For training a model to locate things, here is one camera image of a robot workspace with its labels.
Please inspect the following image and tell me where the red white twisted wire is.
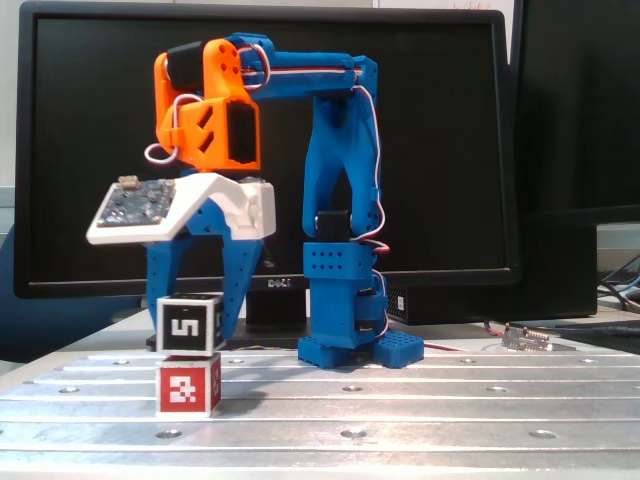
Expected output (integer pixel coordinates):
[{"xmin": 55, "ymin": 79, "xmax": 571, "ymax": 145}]
[{"xmin": 422, "ymin": 319, "xmax": 507, "ymax": 353}]

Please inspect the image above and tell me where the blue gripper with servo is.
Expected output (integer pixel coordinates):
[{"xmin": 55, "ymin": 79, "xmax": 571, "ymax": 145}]
[{"xmin": 144, "ymin": 195, "xmax": 266, "ymax": 347}]

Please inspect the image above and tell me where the black cube with number five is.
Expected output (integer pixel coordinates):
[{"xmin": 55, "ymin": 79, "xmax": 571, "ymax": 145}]
[{"xmin": 156, "ymin": 292, "xmax": 227, "ymax": 357}]

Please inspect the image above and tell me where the aluminium slotted base plate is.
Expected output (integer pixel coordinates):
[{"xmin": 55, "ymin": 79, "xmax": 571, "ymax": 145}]
[{"xmin": 0, "ymin": 349, "xmax": 640, "ymax": 474}]

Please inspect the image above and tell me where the black unbranded monitor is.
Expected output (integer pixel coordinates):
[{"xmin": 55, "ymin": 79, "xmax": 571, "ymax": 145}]
[{"xmin": 508, "ymin": 0, "xmax": 640, "ymax": 226}]

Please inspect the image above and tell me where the small circuit board with pins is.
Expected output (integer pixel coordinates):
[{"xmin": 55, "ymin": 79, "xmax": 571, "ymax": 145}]
[{"xmin": 502, "ymin": 323, "xmax": 555, "ymax": 352}]

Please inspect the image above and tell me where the thick black cable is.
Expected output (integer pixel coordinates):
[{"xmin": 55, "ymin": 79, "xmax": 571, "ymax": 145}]
[{"xmin": 552, "ymin": 322, "xmax": 640, "ymax": 337}]

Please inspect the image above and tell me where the black Dell monitor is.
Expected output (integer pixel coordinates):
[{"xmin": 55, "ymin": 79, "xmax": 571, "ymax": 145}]
[{"xmin": 13, "ymin": 0, "xmax": 522, "ymax": 352}]

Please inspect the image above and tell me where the red white black servo cable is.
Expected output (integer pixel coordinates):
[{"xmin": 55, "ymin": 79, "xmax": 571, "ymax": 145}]
[
  {"xmin": 238, "ymin": 42, "xmax": 394, "ymax": 256},
  {"xmin": 143, "ymin": 93, "xmax": 204, "ymax": 167},
  {"xmin": 372, "ymin": 267, "xmax": 392, "ymax": 334}
]

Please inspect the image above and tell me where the blue and black cable bundle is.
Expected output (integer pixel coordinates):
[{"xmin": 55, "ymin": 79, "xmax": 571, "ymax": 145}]
[{"xmin": 597, "ymin": 254, "xmax": 640, "ymax": 314}]

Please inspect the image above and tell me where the black flat pad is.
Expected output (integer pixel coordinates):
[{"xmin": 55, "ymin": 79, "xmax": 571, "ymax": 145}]
[{"xmin": 549, "ymin": 327, "xmax": 640, "ymax": 357}]

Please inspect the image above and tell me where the white camera mount with board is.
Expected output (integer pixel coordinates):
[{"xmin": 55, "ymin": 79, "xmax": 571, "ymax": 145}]
[{"xmin": 85, "ymin": 172, "xmax": 277, "ymax": 246}]

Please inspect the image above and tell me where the red cube with white marker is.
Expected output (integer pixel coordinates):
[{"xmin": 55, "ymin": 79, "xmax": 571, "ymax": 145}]
[{"xmin": 154, "ymin": 352, "xmax": 223, "ymax": 419}]

